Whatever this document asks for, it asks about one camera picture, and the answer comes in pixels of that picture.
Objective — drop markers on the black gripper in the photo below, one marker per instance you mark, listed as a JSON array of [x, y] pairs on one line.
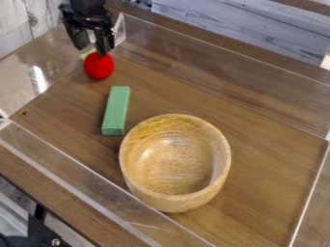
[[83, 16]]

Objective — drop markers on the wooden bowl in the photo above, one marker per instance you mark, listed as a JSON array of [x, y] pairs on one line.
[[175, 160]]

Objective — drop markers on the red plush strawberry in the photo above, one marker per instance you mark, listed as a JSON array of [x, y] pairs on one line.
[[99, 66]]

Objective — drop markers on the black clamp under table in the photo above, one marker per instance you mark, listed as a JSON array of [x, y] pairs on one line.
[[41, 235]]

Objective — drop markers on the clear acrylic barrier wall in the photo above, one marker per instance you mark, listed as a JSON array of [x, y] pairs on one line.
[[272, 111]]

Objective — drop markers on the clear acrylic corner bracket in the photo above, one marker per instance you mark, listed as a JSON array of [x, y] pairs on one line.
[[117, 26]]

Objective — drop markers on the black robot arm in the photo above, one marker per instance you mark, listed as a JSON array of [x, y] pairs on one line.
[[83, 16]]

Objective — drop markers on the green rectangular block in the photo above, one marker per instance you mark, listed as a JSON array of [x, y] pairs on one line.
[[117, 111]]

